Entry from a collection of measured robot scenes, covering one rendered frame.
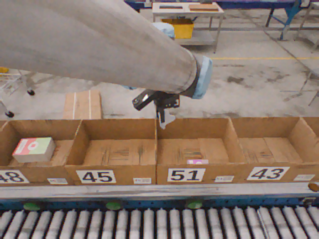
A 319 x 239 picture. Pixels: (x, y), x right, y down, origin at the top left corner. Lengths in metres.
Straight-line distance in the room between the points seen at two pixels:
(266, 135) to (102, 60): 1.20
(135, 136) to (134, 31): 0.96
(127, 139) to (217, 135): 0.53
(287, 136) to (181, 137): 0.63
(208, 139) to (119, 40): 1.04
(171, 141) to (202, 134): 0.18
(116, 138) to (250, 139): 0.78
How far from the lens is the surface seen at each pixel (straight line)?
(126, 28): 0.19
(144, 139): 1.14
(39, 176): 1.06
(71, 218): 1.15
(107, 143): 1.16
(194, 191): 0.97
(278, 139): 1.34
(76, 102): 2.85
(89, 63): 0.17
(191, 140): 1.16
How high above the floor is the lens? 1.75
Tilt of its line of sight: 43 degrees down
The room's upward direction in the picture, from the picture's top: straight up
